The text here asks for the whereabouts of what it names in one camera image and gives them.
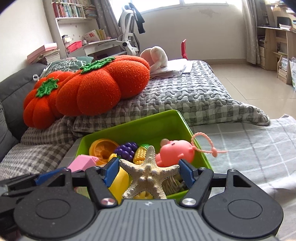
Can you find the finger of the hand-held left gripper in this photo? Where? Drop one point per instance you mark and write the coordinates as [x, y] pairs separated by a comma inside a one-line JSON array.
[[49, 175]]

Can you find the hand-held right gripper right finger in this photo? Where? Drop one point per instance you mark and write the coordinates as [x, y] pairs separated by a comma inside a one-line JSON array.
[[186, 172]]

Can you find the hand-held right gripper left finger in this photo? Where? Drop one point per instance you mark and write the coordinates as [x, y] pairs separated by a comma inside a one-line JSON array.
[[112, 170]]

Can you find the orange toy slice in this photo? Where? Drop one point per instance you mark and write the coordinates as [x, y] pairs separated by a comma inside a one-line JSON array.
[[104, 148]]

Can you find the pink rubber pig toy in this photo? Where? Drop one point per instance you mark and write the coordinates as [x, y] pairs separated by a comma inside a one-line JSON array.
[[175, 150]]

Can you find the purple toy grapes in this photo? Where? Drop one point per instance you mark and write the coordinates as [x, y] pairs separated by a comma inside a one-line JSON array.
[[126, 150]]

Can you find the pink block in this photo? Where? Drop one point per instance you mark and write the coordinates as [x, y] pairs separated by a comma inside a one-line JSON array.
[[81, 163]]

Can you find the yellow toy corn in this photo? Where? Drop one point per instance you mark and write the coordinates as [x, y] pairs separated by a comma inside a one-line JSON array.
[[140, 155]]

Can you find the beige starfish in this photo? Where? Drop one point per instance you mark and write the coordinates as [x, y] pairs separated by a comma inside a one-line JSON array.
[[148, 176]]

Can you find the green plastic box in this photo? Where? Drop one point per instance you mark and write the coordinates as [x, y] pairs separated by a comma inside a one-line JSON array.
[[150, 129]]

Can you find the grey grid sheet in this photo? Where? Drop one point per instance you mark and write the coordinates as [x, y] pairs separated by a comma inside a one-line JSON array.
[[249, 148]]

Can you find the small orange pumpkin cushion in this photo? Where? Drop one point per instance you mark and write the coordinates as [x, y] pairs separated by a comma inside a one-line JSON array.
[[39, 106]]

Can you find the grey checked quilt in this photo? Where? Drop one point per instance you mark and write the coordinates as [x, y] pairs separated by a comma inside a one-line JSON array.
[[185, 92]]

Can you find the large orange pumpkin cushion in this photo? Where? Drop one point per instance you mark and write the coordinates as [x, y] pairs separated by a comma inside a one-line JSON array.
[[104, 85]]

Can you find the grey sofa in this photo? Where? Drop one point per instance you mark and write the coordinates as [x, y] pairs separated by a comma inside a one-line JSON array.
[[13, 92]]

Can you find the white papers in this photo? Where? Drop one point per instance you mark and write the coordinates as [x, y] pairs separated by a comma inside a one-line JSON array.
[[175, 67]]

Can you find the teal patterned pillow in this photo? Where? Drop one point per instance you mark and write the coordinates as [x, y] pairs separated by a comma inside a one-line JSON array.
[[67, 64]]

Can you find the white pink plush toy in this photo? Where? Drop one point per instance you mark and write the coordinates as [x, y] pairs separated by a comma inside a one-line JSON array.
[[157, 56]]

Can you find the stack of books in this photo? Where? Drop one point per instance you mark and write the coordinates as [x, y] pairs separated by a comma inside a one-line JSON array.
[[44, 54]]

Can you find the red object on bed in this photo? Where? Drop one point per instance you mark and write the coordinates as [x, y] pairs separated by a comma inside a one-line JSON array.
[[183, 49]]

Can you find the pink basket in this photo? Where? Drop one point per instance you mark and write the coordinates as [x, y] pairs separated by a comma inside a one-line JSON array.
[[74, 46]]

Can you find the upright booklets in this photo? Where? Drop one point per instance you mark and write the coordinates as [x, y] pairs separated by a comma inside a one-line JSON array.
[[94, 36]]

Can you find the white office chair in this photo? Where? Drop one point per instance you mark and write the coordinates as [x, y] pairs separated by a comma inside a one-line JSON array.
[[129, 34]]

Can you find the white paper bag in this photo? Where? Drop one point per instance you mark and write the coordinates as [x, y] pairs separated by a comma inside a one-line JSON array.
[[293, 74]]

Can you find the wooden desk with shelves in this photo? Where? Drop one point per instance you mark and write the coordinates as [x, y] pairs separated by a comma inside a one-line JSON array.
[[270, 48]]

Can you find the beige curtain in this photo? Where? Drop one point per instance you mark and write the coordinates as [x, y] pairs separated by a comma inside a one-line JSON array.
[[251, 32]]

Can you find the dark garment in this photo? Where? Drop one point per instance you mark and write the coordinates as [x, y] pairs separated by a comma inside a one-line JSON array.
[[138, 18]]

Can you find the grey patterned curtain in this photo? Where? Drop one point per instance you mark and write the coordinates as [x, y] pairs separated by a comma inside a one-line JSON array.
[[106, 16]]

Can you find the row of shelf books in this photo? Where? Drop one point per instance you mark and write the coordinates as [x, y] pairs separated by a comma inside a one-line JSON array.
[[69, 9]]

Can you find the black laptop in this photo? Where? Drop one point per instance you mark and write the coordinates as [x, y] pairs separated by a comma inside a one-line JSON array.
[[284, 22]]

